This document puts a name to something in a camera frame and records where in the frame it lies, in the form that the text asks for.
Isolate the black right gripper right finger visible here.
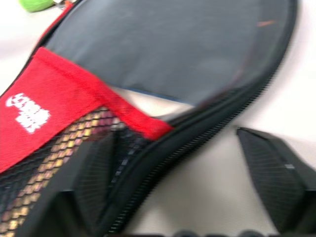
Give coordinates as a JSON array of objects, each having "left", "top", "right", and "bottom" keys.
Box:
[{"left": 236, "top": 127, "right": 316, "bottom": 235}]

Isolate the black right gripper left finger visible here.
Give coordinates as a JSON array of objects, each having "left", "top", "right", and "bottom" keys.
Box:
[{"left": 14, "top": 133, "right": 117, "bottom": 237}]

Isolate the black red paddle case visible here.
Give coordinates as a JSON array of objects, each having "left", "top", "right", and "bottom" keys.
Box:
[{"left": 0, "top": 0, "right": 299, "bottom": 237}]

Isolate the black rubber table tennis paddle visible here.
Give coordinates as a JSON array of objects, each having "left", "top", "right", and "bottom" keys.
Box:
[{"left": 45, "top": 0, "right": 291, "bottom": 119}]

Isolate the green round object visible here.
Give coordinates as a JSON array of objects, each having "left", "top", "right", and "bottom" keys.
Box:
[{"left": 18, "top": 0, "right": 58, "bottom": 13}]

